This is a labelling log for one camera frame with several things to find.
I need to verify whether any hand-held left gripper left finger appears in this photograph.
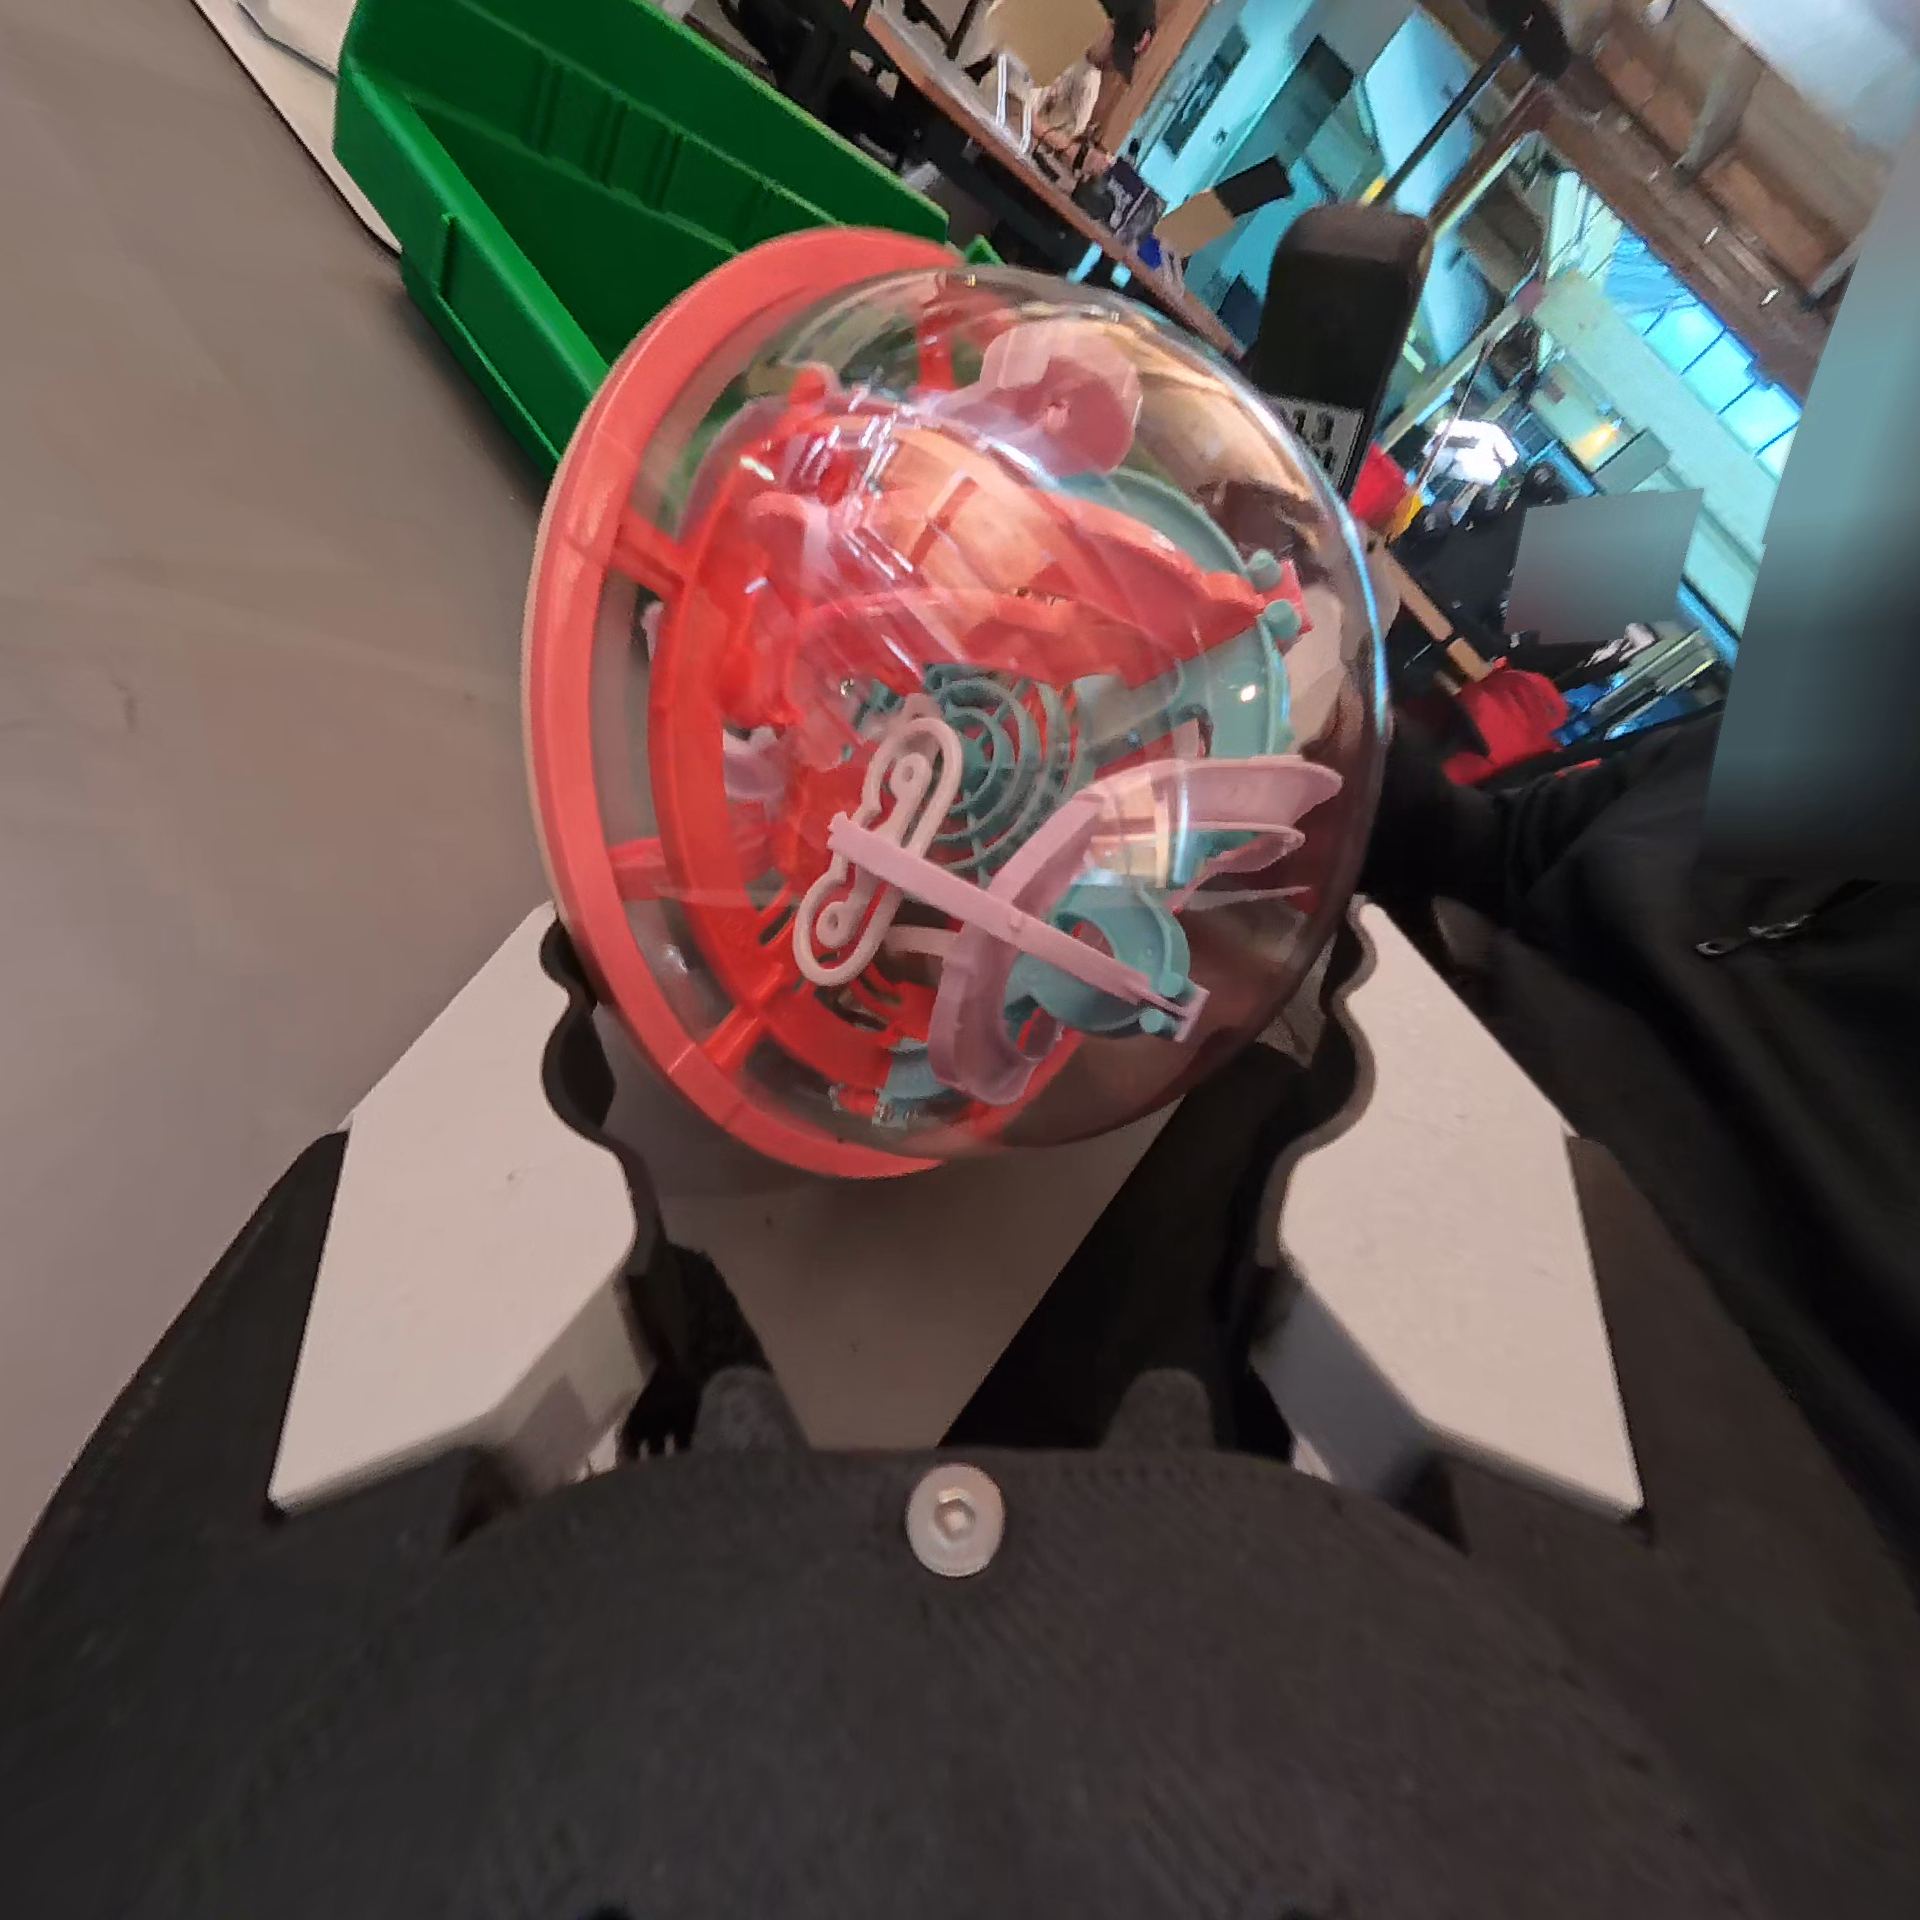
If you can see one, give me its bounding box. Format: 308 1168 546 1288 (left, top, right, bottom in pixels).
266 902 670 1518

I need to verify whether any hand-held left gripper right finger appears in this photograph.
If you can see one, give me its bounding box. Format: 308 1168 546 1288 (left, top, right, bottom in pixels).
1248 896 1648 1521

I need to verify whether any clear red maze ball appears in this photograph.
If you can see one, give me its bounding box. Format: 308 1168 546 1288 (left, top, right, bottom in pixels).
520 228 1393 1179

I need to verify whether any red cloth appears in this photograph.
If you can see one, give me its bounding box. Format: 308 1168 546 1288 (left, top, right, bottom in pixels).
1439 668 1573 788

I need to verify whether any green plastic bin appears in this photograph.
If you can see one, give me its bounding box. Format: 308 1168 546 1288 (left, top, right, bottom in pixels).
333 0 993 486

